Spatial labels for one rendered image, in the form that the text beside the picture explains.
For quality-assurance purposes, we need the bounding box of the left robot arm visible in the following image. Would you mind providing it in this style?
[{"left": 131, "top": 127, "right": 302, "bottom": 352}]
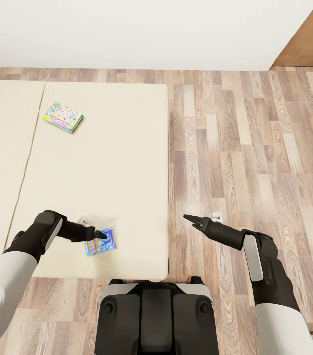
[{"left": 0, "top": 210, "right": 107, "bottom": 339}]

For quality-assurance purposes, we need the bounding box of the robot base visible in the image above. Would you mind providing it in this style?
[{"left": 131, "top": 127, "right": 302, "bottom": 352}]
[{"left": 94, "top": 276, "right": 219, "bottom": 355}]

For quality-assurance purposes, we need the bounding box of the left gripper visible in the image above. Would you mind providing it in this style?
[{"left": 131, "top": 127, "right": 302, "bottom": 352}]
[{"left": 66, "top": 223, "right": 107, "bottom": 243}]

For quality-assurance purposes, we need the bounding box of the board game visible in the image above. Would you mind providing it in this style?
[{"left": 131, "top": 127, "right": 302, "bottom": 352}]
[
  {"left": 42, "top": 102, "right": 84, "bottom": 133},
  {"left": 84, "top": 227, "right": 117, "bottom": 257}
]

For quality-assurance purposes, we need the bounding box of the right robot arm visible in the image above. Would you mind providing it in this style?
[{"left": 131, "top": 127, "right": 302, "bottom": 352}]
[{"left": 183, "top": 211, "right": 313, "bottom": 355}]

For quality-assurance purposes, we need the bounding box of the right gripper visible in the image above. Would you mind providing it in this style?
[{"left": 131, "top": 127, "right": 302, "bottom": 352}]
[{"left": 183, "top": 214, "right": 232, "bottom": 245}]

